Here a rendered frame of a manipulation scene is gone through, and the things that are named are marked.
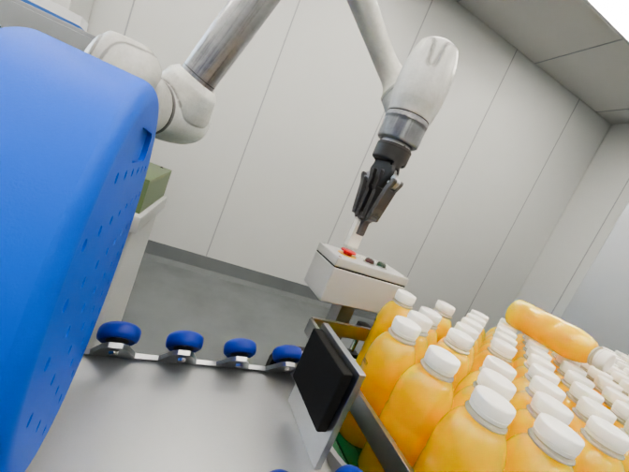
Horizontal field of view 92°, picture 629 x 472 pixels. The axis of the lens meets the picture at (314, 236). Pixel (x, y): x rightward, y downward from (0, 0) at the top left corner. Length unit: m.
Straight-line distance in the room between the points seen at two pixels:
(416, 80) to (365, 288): 0.42
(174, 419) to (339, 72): 3.14
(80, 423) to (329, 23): 3.27
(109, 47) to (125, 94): 0.68
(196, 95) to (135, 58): 0.19
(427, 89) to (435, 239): 3.40
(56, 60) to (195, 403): 0.35
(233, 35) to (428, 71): 0.55
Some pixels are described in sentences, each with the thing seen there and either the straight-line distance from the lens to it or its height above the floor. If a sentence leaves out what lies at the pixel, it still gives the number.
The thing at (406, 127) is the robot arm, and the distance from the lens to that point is 0.65.
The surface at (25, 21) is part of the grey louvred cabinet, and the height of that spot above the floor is 1.38.
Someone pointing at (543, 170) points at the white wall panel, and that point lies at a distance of 4.90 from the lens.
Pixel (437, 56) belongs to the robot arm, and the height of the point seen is 1.52.
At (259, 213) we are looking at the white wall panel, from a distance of 3.12.
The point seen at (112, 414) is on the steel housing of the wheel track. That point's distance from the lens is 0.41.
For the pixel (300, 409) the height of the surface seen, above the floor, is 0.95.
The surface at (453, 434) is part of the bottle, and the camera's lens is 0.39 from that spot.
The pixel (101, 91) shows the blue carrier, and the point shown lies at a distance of 0.20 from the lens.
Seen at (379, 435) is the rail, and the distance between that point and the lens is 0.44.
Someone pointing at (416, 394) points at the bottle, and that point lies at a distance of 0.42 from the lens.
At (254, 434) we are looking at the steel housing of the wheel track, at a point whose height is 0.93.
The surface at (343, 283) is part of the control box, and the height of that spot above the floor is 1.05.
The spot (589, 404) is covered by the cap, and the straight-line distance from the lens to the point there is 0.60.
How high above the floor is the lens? 1.21
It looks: 9 degrees down
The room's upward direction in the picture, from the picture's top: 23 degrees clockwise
